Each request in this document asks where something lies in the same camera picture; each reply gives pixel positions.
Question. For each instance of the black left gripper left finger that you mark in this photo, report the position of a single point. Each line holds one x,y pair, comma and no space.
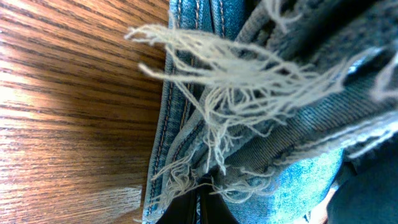
182,210

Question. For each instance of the light blue denim jeans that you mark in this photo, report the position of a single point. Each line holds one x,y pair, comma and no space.
287,109

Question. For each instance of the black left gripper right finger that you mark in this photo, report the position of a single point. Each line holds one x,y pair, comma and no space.
213,209

